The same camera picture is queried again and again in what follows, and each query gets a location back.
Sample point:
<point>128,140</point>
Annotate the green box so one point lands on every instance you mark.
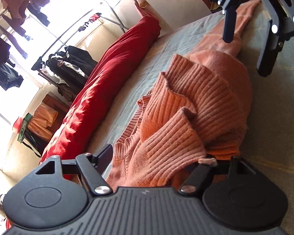
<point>23,127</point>

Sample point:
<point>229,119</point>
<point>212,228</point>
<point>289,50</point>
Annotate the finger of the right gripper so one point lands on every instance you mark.
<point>229,10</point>
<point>272,46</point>

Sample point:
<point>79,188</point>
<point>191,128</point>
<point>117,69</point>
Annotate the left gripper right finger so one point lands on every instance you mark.
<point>236,194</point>

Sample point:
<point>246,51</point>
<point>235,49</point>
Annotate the orange knit sweater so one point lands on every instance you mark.
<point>195,113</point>

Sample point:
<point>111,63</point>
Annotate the orange cloth on cabinet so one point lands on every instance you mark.
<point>43,117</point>

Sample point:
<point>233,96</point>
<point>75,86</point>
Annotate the red duvet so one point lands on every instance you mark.
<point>87,112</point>

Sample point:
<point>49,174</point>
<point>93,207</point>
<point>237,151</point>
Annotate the red basin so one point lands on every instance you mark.
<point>17,125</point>

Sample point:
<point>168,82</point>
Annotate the dark wooden cabinet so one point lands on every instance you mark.
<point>55,103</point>

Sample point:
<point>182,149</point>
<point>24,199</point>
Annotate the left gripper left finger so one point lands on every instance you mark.
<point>58,191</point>

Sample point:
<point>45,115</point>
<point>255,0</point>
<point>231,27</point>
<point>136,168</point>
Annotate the dark hanging clothes overhead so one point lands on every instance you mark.
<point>15,101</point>

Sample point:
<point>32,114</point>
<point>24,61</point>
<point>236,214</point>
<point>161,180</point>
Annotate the metal clothes rack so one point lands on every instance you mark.
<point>80,30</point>

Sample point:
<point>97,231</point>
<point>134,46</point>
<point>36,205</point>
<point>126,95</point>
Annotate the black hanging jacket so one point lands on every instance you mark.
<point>74,66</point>

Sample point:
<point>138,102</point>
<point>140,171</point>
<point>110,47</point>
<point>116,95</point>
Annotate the blue plaid bed sheet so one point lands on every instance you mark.
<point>269,139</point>

